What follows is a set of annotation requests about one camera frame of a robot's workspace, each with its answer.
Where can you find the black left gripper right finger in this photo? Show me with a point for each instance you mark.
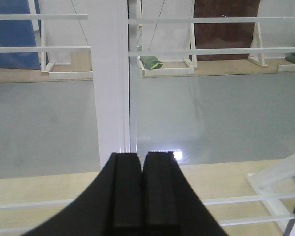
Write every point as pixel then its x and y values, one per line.
pixel 171 206

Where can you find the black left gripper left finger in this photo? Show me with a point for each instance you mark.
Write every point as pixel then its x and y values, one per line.
pixel 127 194

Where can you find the white framed sliding glass door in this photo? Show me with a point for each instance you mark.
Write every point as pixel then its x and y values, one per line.
pixel 223 112

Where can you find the dark brown wooden door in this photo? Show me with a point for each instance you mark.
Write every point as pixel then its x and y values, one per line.
pixel 224 35

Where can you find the white wooden support stand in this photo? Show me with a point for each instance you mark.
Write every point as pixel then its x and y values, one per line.
pixel 275 188

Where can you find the green cloth bundle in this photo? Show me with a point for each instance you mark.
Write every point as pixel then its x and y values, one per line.
pixel 151 62

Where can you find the blue panel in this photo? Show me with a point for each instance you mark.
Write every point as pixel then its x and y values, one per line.
pixel 18 33

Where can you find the white fixed door frame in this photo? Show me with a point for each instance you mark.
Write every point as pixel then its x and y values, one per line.
pixel 108 44

